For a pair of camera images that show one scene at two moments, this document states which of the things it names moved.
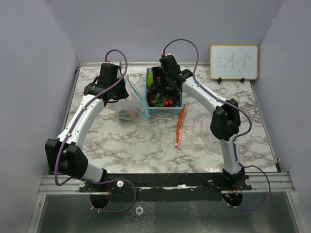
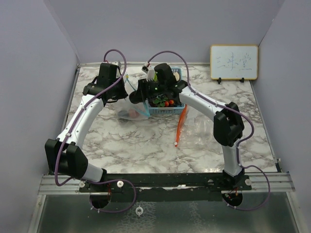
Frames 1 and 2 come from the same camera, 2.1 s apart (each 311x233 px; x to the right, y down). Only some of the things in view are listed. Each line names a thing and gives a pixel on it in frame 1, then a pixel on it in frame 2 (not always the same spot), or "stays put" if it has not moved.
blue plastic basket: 161,110 stays put
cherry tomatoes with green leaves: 162,102 stays put
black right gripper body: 166,78 to 152,89
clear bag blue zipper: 134,107 stays put
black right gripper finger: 158,77 to 136,96
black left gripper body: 120,91 stays put
